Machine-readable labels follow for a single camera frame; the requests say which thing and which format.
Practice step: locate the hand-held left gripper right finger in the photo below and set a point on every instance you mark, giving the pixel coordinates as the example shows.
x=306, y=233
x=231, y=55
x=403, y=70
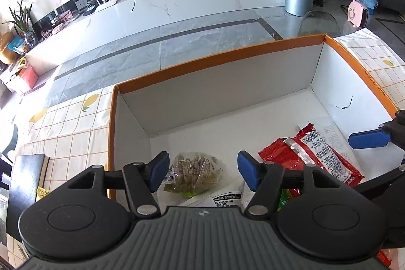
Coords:
x=248, y=170

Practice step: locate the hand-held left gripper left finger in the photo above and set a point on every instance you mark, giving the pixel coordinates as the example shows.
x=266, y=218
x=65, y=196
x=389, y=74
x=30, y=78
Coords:
x=158, y=172

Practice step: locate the pink floral box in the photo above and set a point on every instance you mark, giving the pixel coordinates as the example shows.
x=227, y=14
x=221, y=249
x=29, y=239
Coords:
x=65, y=18

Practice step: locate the brown bread clear packet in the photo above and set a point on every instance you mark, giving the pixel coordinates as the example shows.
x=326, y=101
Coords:
x=193, y=173

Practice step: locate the pink storage box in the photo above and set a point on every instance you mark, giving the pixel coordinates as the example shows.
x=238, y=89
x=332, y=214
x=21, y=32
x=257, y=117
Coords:
x=28, y=78

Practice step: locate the green plant in glass vase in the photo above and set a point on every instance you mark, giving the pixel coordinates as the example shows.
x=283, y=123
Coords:
x=23, y=23

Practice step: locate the clear plastic chair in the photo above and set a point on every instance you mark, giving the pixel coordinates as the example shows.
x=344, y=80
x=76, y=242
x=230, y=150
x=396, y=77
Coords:
x=318, y=24

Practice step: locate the orange cardboard box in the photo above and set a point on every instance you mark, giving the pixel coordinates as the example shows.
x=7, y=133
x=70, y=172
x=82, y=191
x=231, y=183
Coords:
x=221, y=93

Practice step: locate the blue bag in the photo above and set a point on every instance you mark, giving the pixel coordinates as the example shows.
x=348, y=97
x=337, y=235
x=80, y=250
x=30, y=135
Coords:
x=15, y=44

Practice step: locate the black book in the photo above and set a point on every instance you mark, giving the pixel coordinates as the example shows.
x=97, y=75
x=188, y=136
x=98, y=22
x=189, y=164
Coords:
x=27, y=187

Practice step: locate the brown round vase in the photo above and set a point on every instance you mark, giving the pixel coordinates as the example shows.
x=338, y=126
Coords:
x=8, y=50

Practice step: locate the white barcode snack packet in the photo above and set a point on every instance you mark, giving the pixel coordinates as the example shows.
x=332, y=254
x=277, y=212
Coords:
x=221, y=198

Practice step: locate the pink heater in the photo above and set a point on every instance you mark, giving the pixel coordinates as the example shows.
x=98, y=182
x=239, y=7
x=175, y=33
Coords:
x=357, y=13

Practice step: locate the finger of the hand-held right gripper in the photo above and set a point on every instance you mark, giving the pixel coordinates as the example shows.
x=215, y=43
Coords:
x=386, y=184
x=368, y=139

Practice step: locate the dark chair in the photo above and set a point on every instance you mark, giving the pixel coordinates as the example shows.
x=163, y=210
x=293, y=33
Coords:
x=8, y=146

